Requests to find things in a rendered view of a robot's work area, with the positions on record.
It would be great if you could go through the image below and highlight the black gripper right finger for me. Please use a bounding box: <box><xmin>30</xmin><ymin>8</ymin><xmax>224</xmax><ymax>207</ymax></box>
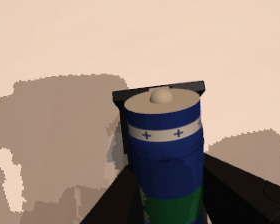
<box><xmin>203</xmin><ymin>153</ymin><xmax>280</xmax><ymax>224</ymax></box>

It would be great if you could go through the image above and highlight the blue cylindrical battery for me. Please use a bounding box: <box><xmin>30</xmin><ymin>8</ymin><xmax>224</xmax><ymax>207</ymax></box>
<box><xmin>124</xmin><ymin>88</ymin><xmax>204</xmax><ymax>224</ymax></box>

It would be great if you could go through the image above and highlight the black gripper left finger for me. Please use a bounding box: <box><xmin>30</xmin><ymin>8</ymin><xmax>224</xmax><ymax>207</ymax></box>
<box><xmin>80</xmin><ymin>164</ymin><xmax>144</xmax><ymax>224</ymax></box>

